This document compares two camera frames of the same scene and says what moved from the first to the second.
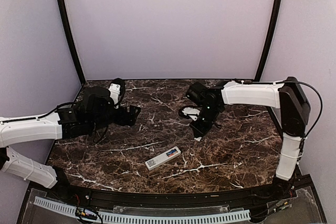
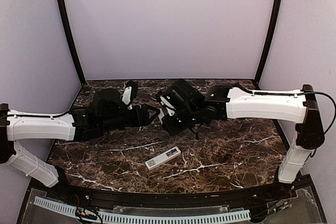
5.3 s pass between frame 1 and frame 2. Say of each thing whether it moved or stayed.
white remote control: stayed
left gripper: moved
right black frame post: stayed
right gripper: moved
